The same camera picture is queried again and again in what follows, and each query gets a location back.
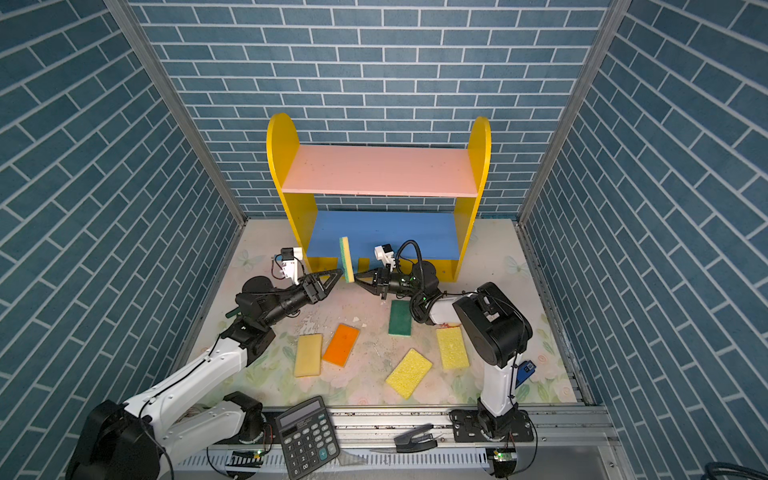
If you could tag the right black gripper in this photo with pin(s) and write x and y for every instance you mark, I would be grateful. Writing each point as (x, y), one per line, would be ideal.
(384, 283)

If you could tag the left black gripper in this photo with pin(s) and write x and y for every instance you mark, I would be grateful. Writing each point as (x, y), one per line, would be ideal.
(308, 285)

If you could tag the bright green sponge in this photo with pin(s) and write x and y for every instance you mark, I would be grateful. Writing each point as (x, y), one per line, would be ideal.
(346, 259)

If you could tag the dark green scrub sponge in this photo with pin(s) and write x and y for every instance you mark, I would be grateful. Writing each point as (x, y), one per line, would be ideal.
(400, 320)

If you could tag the orange sponge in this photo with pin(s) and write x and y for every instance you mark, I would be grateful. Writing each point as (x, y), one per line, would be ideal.
(341, 345)

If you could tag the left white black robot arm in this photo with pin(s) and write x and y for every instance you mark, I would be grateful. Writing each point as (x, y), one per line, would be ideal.
(145, 436)

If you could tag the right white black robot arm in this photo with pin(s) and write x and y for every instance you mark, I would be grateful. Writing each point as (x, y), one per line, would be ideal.
(496, 328)

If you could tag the yellow pink blue shelf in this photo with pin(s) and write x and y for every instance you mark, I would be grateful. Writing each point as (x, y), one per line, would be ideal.
(301, 172)

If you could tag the pale yellow sponge left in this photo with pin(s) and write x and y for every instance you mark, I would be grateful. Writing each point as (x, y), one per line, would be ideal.
(308, 356)

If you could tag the yellow sponge front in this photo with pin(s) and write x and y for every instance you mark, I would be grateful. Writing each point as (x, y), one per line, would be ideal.
(408, 374)

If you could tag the yellow sponge right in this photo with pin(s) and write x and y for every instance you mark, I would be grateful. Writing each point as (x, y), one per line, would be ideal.
(452, 348)

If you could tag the black desk calculator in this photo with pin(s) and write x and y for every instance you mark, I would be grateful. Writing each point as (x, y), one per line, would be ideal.
(307, 437)

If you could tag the black binder clip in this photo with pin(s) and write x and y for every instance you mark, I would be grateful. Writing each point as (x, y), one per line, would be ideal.
(416, 440)

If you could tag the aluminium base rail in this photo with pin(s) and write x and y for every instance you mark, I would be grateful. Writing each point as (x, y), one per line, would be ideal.
(378, 426)

